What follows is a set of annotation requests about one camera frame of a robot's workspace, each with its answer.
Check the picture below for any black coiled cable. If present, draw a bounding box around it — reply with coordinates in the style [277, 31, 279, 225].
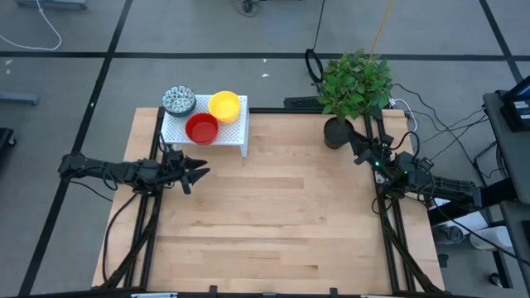
[304, 48, 325, 84]

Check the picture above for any grey desk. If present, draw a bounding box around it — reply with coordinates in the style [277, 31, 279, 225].
[482, 89, 530, 204]

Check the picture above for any white roll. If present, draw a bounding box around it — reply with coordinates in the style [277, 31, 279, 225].
[470, 225, 514, 252]

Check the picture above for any black plant pot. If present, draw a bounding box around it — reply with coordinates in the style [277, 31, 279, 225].
[322, 117, 356, 150]

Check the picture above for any white perforated metal shelf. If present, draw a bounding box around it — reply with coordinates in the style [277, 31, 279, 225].
[157, 94, 250, 158]

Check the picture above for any yellow plastic mini bowl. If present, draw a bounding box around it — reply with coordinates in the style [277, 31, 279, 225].
[208, 90, 242, 124]

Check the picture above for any black floor object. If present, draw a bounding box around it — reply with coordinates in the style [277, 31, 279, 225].
[0, 127, 17, 166]

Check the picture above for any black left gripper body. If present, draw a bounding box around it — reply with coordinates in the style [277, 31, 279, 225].
[157, 149, 192, 195]

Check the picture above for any grey metal base bar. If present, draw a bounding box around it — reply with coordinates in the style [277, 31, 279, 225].
[14, 0, 89, 10]
[0, 91, 41, 107]

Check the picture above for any white paper sheet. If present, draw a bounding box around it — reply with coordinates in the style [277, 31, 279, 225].
[430, 194, 489, 233]

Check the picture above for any black frame crossbar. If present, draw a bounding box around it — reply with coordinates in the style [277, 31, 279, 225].
[93, 288, 446, 298]
[247, 107, 376, 115]

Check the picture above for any white plug and cable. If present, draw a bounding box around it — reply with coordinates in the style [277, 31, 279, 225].
[388, 97, 419, 137]

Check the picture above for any red plastic mini bowl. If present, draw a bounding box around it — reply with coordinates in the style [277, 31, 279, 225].
[185, 112, 220, 146]

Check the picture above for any black aluminium side frame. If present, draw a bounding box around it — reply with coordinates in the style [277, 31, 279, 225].
[363, 108, 446, 296]
[99, 106, 171, 291]

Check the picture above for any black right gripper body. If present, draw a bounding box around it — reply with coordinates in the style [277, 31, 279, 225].
[354, 138, 394, 175]

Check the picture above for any black cable bundle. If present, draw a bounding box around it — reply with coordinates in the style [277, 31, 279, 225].
[234, 0, 267, 17]

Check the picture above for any orange hanging cable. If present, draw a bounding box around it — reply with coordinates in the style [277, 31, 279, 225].
[369, 0, 394, 59]

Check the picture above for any green leafy plant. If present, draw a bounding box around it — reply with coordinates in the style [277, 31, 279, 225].
[316, 48, 393, 123]

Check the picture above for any grey round object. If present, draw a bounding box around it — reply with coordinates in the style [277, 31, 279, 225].
[437, 223, 465, 245]

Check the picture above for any white floor cable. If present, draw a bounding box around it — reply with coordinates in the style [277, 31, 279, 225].
[0, 0, 63, 52]

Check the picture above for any black power strip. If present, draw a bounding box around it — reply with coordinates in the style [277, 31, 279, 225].
[282, 95, 329, 111]

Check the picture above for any black desk beam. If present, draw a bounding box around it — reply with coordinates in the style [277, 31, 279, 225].
[427, 177, 517, 227]

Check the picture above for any black hanging cable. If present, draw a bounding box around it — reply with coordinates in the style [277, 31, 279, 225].
[311, 0, 327, 51]

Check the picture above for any patterned teal ceramic bowl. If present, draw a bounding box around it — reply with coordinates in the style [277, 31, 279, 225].
[161, 85, 197, 118]

